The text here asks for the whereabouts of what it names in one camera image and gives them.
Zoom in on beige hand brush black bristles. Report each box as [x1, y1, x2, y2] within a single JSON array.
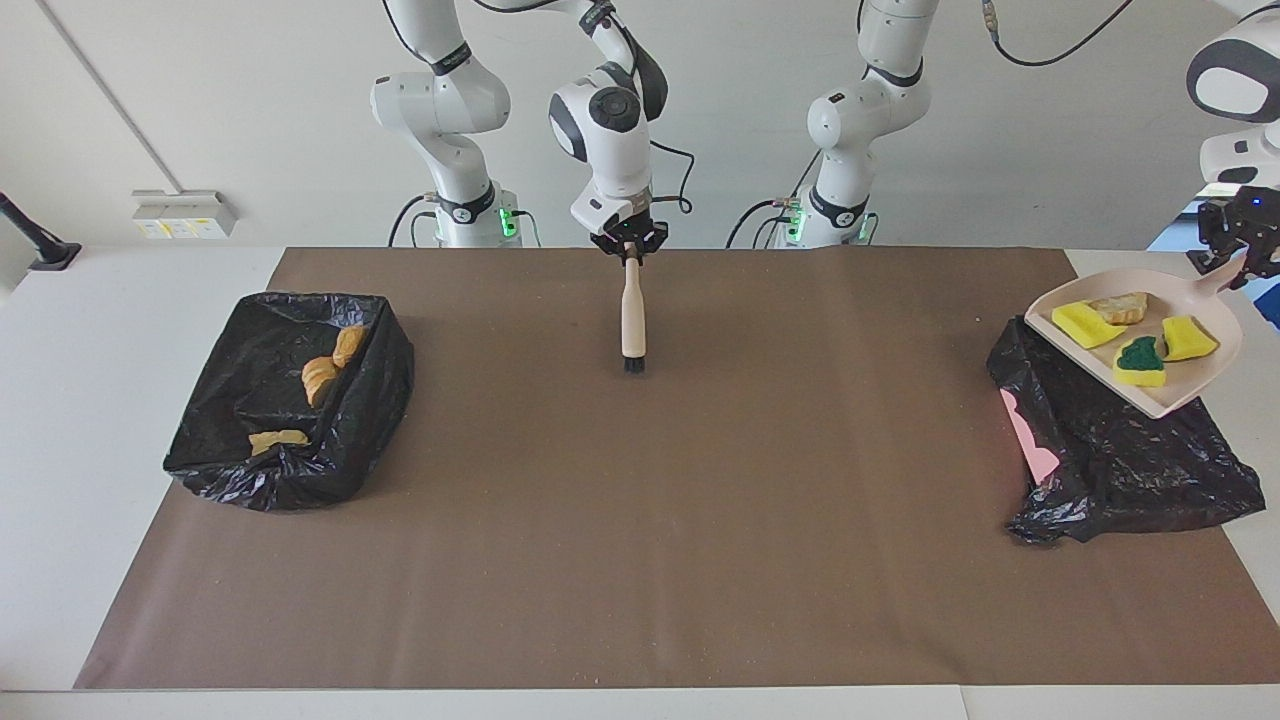
[[620, 256, 647, 376]]

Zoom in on small yellow sponge piece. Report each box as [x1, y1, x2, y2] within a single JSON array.
[[1161, 315, 1221, 363]]

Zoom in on beige sponge chunk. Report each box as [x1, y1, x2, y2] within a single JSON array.
[[1088, 292, 1151, 327]]

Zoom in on green and yellow sponge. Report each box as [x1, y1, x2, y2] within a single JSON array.
[[1112, 335, 1169, 389]]

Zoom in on pale pink plastic dustpan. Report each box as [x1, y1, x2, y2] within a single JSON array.
[[1024, 260, 1244, 420]]

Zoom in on large yellow sponge piece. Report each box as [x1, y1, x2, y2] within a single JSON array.
[[1051, 302, 1128, 350]]

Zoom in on crumpled black trash bag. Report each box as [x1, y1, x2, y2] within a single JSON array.
[[986, 316, 1267, 545]]

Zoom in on pink plastic bin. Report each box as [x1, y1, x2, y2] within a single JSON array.
[[1000, 388, 1061, 486]]

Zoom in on black bag lined box bin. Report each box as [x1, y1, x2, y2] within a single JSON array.
[[163, 292, 416, 515]]

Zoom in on brown paper table mat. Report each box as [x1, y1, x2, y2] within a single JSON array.
[[73, 247, 1280, 691]]

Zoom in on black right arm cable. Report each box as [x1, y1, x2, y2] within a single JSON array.
[[470, 0, 695, 215]]

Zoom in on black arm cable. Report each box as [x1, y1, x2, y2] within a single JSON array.
[[470, 0, 695, 215], [983, 0, 1138, 69]]

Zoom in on black left base cable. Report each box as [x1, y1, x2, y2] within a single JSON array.
[[727, 197, 801, 249]]

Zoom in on black base cable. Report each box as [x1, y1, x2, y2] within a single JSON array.
[[388, 193, 441, 249], [727, 197, 801, 249]]

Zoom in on black right base cable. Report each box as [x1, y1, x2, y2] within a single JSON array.
[[388, 193, 441, 249]]

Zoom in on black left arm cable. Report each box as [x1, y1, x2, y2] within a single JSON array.
[[983, 0, 1138, 69]]

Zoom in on white wall socket box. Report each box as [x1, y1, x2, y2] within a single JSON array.
[[132, 190, 238, 241]]

